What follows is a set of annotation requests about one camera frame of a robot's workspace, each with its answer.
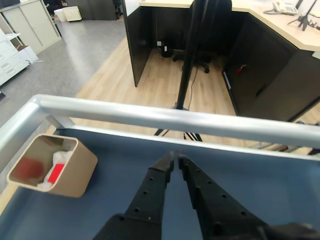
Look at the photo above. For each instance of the white crumpled paper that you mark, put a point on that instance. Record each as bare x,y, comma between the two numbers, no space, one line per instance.
61,156

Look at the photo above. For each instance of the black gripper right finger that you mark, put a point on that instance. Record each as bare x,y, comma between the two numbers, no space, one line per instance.
220,215

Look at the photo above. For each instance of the beige rounded box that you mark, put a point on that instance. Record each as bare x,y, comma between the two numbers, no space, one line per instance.
75,175

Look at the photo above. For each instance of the white drawer unit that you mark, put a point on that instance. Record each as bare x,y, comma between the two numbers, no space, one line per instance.
10,60

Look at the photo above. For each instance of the white desk telephone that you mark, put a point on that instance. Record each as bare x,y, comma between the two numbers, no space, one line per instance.
283,6

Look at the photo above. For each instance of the silver metal table frame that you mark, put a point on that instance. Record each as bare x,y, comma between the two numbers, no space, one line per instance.
150,117

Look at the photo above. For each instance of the black tripod stand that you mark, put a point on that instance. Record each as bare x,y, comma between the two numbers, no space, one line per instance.
187,62

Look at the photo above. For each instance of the grey metal cabinet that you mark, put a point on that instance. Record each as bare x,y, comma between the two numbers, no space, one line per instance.
32,25

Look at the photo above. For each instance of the small black desk tripod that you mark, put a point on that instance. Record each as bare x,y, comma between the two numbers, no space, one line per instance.
303,20

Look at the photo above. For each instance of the red cube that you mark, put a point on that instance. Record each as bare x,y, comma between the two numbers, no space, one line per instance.
56,172

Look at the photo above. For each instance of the black waste bin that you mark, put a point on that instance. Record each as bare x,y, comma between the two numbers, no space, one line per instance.
166,51

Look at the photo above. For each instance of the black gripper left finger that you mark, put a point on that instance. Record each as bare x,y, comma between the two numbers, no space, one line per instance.
147,195

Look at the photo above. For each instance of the blue-grey table mat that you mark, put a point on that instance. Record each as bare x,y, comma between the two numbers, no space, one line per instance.
275,187

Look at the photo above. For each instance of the white storage bin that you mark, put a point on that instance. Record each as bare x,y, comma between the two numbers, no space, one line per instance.
68,13

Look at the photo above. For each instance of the black office chair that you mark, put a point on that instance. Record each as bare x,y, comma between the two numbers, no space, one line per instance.
215,25

